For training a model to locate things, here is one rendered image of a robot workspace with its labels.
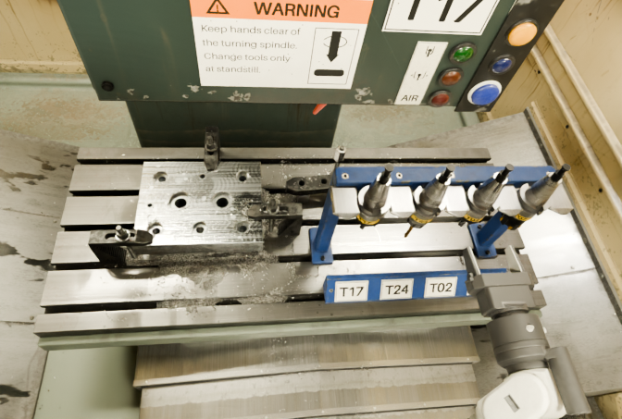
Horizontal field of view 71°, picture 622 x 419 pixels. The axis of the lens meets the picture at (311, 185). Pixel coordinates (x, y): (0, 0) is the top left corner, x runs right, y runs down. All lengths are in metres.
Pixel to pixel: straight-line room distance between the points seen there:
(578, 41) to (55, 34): 1.73
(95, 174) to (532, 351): 1.07
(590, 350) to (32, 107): 1.98
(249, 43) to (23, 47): 1.59
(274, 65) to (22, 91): 1.67
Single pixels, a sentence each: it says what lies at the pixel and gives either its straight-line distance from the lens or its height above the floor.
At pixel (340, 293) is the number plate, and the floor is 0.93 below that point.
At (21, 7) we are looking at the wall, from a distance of 1.85.
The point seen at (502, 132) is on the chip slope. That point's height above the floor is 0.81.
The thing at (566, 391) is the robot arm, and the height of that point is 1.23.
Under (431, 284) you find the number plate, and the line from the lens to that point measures 1.11.
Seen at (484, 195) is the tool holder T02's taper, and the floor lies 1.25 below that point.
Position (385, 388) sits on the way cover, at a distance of 1.22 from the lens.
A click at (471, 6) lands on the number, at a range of 0.44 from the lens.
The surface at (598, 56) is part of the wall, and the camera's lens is 1.50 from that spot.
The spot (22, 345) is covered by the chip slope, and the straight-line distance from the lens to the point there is 1.42.
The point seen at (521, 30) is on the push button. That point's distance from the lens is 0.48.
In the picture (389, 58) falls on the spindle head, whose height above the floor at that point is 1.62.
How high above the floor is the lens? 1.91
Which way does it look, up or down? 56 degrees down
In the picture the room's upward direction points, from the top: 12 degrees clockwise
